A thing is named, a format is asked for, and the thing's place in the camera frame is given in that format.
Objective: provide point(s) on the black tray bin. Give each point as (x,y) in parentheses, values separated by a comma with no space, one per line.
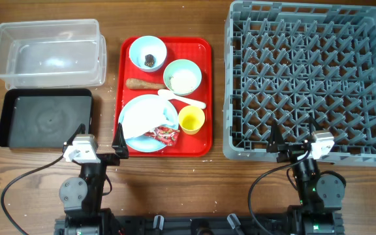
(43,118)

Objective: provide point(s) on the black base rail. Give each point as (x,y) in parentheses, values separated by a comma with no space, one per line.
(276,223)

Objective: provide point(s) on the white plastic spoon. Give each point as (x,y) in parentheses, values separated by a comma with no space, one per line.
(168,95)

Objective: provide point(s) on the light blue bowl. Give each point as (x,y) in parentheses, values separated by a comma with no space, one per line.
(148,45)

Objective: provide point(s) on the yellow plastic cup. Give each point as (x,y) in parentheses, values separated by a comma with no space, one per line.
(191,119)

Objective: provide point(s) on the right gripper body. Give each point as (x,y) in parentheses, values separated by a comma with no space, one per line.
(290,153)

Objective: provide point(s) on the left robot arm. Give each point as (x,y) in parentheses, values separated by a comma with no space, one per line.
(82,196)

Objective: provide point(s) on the clear plastic bin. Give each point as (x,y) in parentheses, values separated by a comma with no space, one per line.
(52,53)

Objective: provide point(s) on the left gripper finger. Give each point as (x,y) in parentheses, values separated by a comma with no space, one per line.
(80,130)
(119,144)

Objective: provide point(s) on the red snack wrapper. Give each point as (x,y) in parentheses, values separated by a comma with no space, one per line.
(165,135)

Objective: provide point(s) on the light blue plate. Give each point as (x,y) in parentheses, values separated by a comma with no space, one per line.
(144,143)

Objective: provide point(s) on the white napkin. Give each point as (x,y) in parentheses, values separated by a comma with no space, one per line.
(143,117)

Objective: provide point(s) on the mint green bowl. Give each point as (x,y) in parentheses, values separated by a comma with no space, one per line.
(182,64)

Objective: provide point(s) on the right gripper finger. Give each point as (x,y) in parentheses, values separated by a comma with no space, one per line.
(313,125)
(276,141)

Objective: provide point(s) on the grey dishwasher rack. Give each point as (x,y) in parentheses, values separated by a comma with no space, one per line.
(288,62)

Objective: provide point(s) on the white rice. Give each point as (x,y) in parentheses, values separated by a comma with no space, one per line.
(182,81)

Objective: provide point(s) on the red serving tray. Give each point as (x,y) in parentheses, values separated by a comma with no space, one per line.
(194,49)

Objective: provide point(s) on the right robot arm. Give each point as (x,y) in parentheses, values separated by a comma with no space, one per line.
(320,193)

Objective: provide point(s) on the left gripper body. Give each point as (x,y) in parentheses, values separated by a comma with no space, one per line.
(108,159)

